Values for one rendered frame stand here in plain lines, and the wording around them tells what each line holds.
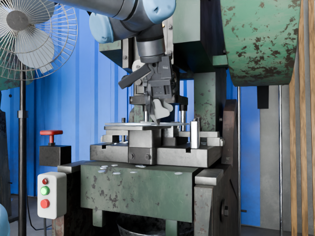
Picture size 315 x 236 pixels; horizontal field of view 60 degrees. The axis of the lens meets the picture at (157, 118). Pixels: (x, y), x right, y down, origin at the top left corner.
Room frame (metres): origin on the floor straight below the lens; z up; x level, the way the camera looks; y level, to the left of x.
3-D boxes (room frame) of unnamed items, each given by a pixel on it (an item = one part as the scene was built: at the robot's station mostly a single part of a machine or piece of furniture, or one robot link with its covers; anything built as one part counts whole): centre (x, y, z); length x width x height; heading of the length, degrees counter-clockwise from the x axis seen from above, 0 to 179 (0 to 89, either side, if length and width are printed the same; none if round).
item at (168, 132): (1.08, 0.00, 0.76); 0.15 x 0.09 x 0.05; 69
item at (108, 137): (1.15, 0.15, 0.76); 0.17 x 0.06 x 0.10; 69
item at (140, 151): (0.92, 0.06, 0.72); 0.25 x 0.14 x 0.14; 159
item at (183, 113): (1.12, -0.11, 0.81); 0.02 x 0.02 x 0.14
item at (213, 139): (1.03, -0.16, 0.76); 0.17 x 0.06 x 0.10; 69
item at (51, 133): (0.99, 0.38, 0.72); 0.07 x 0.06 x 0.08; 159
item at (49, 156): (0.99, 0.37, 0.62); 0.10 x 0.06 x 0.20; 69
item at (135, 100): (1.09, -0.01, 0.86); 0.20 x 0.16 x 0.05; 69
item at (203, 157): (1.09, -0.01, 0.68); 0.45 x 0.30 x 0.06; 69
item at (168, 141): (1.09, -0.01, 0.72); 0.20 x 0.16 x 0.03; 69
